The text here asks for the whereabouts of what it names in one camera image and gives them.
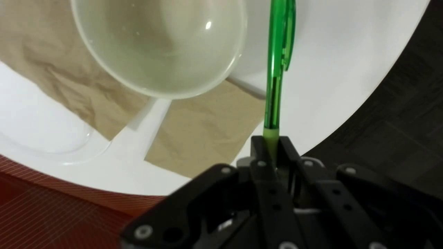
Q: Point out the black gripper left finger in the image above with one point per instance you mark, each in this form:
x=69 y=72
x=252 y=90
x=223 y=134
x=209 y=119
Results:
x=222 y=207

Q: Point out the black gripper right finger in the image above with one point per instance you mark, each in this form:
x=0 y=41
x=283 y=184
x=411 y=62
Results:
x=360 y=207

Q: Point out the green pen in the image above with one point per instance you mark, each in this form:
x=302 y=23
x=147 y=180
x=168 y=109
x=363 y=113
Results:
x=277 y=69

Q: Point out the pale ceramic bowl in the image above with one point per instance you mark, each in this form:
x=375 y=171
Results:
x=161 y=46

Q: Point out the small brown paper napkin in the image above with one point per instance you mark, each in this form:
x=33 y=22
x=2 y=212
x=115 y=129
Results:
x=208 y=133

